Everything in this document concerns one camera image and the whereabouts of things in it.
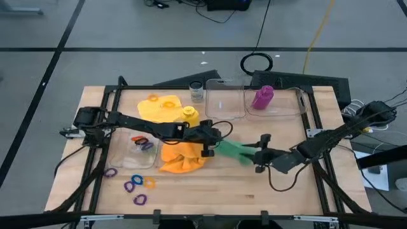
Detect yellow plastic water bottle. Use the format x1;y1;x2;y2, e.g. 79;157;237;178
180;106;200;128

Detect pale yellow cloth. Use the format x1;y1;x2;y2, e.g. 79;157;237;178
137;94;185;124

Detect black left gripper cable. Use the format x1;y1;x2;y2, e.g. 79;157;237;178
209;120;234;141

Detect coiled black floor cable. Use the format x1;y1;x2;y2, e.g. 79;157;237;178
239;52;274;77

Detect orange microfiber cloth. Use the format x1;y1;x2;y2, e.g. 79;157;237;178
158;139;208;174

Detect yellow power cable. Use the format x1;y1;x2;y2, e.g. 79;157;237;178
301;0;336;75

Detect black aluminium frame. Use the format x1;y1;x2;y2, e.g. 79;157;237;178
0;75;407;229

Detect pink plastic water bottle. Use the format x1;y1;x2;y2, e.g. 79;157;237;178
251;85;275;111

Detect green microfiber cloth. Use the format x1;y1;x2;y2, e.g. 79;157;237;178
215;139;259;167

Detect black equipment box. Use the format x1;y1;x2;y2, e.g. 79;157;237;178
205;0;252;12

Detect clear glass jar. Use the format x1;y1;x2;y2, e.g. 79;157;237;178
189;80;205;104

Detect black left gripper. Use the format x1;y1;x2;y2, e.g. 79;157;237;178
183;119;224;158

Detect grey table leg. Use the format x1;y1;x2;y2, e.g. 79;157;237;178
0;0;45;16

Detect black hanging cable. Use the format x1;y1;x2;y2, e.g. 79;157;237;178
253;0;272;55

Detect silver aluminium rail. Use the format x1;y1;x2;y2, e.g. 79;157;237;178
79;214;125;222
292;215;340;223

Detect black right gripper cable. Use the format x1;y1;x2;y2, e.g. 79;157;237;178
268;163;303;193

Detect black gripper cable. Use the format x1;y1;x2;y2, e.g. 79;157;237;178
209;120;234;141
268;163;303;193

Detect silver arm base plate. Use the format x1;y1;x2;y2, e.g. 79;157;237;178
306;128;326;139
59;128;86;140

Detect white cable bundle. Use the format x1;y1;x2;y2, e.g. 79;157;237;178
341;98;390;133

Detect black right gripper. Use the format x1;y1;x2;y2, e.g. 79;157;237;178
242;133;289;174

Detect clear plastic bin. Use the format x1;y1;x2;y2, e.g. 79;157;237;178
243;87;308;118
109;122;162;170
204;78;247;121

